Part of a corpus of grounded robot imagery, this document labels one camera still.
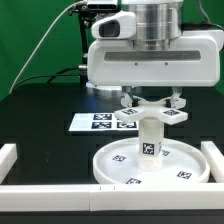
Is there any white left fence bar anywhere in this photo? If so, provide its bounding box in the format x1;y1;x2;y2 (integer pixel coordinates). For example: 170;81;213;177
0;144;17;184

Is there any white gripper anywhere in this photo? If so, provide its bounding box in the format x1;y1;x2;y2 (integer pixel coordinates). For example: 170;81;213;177
87;30;224;109

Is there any white front fence bar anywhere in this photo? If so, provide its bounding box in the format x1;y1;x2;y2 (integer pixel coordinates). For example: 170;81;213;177
0;183;224;212

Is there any white fence bar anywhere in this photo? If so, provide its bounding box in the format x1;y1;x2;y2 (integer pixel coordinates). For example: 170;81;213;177
0;144;17;184
201;141;224;183
0;183;224;212

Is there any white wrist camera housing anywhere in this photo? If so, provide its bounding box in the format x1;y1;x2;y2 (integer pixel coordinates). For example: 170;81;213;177
91;11;136;39

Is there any white marker sheet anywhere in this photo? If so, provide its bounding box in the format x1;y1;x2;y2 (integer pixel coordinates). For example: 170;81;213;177
69;113;138;132

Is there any white round table top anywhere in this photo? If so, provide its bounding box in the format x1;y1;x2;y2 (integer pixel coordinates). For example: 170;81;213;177
93;138;210;184

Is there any white cross-shaped table base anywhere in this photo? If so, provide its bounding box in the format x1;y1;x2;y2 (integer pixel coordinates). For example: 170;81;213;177
114;105;188;125

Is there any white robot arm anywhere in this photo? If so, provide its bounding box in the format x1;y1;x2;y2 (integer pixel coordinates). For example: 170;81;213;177
87;0;224;93

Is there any white right fence bar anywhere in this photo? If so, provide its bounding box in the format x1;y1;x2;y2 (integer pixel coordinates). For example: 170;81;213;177
201;141;224;183

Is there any black cable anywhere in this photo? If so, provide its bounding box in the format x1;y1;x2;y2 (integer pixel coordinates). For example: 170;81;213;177
13;66;83;88

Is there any white cable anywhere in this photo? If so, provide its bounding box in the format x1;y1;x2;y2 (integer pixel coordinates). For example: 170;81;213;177
8;1;88;95

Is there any black camera stand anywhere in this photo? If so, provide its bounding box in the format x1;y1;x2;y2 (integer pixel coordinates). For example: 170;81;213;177
68;0;119;86

